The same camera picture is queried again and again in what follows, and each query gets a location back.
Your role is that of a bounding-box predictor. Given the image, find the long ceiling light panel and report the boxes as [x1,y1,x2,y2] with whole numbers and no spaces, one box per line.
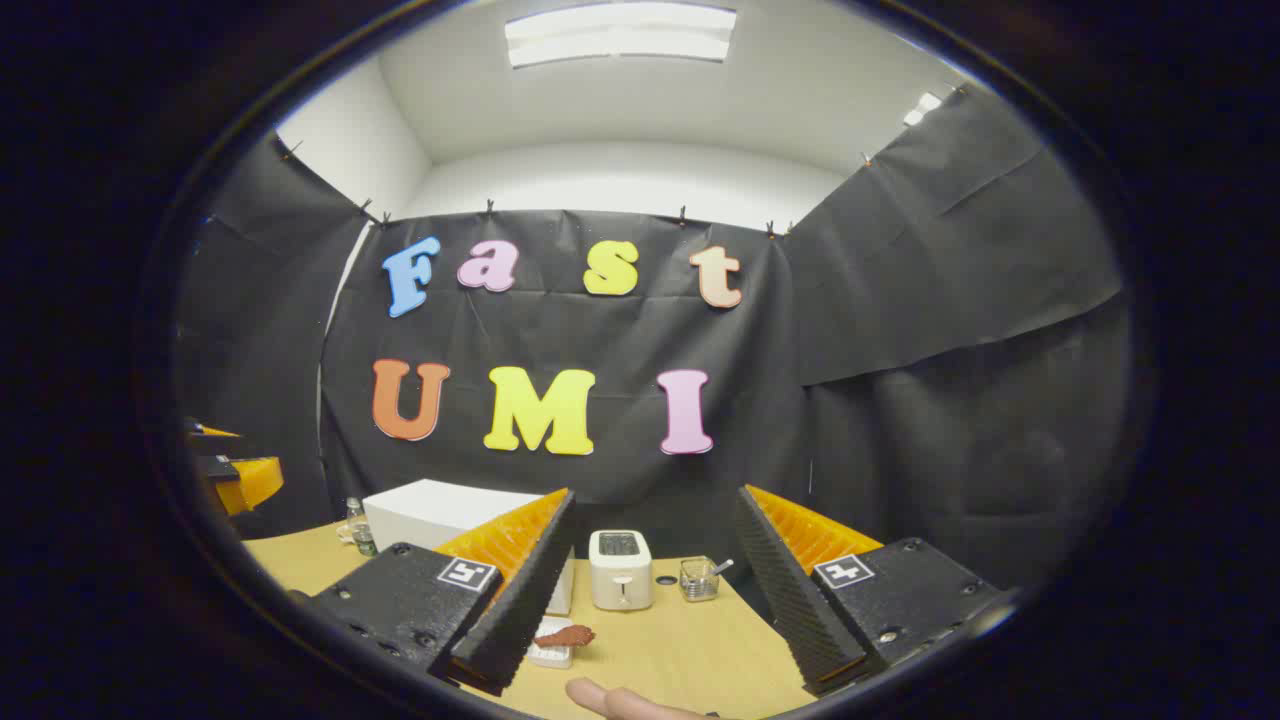
[504,2,738,69]

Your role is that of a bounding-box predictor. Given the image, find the clear utensil holder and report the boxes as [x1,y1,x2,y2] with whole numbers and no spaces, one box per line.
[679,556,734,603]

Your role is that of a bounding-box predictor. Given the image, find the white toaster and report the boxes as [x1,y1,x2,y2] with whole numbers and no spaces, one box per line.
[588,530,654,612]

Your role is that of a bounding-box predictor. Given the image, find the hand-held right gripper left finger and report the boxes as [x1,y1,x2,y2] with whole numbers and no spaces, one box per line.
[298,487,578,698]

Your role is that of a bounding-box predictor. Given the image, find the clear glass bottle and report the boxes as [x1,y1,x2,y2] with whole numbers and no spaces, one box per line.
[345,497,379,558]

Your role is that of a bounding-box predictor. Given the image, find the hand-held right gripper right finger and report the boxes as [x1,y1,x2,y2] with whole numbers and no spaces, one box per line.
[733,484,1009,699]

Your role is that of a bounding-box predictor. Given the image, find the black backdrop cloth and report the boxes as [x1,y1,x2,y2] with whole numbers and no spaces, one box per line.
[175,85,1136,591]

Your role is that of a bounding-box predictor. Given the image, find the small white plastic tray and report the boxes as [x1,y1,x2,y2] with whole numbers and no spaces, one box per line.
[525,615,576,669]

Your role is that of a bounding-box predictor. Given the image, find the white microwave oven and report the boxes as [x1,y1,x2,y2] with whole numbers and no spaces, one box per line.
[362,479,577,616]

